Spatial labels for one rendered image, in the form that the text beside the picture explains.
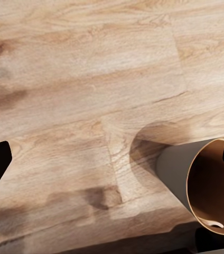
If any trash can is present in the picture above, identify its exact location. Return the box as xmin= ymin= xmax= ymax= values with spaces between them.
xmin=156 ymin=137 xmax=224 ymax=235

